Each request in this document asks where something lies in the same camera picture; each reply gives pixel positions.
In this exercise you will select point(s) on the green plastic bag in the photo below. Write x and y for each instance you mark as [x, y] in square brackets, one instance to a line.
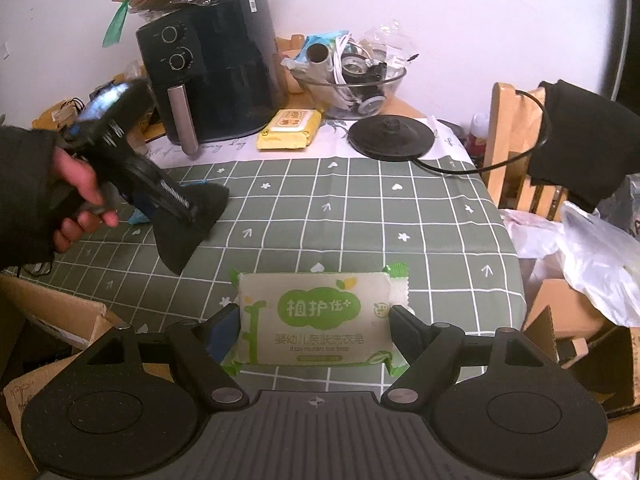
[117, 22]

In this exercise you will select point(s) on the person's left hand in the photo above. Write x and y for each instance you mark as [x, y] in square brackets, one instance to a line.
[75, 175]

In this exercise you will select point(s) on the green white soap bar packet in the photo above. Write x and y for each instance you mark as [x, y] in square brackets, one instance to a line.
[310, 320]

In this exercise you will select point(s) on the black cloth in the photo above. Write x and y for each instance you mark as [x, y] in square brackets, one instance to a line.
[585, 135]

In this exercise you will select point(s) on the black beanie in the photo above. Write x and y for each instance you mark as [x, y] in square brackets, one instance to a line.
[190, 230]

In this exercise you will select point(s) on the wooden block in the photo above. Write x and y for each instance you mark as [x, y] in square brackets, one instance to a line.
[290, 65]

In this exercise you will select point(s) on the black air fryer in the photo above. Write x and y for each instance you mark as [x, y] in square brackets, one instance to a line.
[225, 70]

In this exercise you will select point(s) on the glass bowl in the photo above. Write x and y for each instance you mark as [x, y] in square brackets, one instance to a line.
[345, 92]

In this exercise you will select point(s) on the teal packet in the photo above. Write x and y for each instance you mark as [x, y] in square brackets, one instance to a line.
[320, 40]

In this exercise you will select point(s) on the clear plastic bag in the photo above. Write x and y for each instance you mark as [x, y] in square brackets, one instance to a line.
[390, 40]

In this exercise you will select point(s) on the red label bottle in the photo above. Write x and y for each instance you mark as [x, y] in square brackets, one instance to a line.
[476, 140]

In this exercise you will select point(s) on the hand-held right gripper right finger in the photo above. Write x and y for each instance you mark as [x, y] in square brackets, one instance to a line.
[402, 330]

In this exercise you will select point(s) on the yellow wet wipes pack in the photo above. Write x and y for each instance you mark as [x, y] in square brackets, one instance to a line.
[290, 130]

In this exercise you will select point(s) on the green checked tablecloth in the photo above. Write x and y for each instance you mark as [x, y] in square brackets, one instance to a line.
[350, 220]

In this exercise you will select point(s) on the cardboard tube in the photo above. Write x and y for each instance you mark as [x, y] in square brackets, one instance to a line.
[317, 55]

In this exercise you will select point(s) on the black kettle base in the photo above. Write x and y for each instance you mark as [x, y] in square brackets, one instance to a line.
[390, 137]

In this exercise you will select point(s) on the white plastic bag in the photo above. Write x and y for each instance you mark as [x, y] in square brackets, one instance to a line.
[595, 260]

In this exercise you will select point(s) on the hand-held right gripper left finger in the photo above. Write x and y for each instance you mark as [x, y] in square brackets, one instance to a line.
[225, 335]

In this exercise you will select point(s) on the brown cardboard box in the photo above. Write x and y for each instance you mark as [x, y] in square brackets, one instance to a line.
[560, 305]

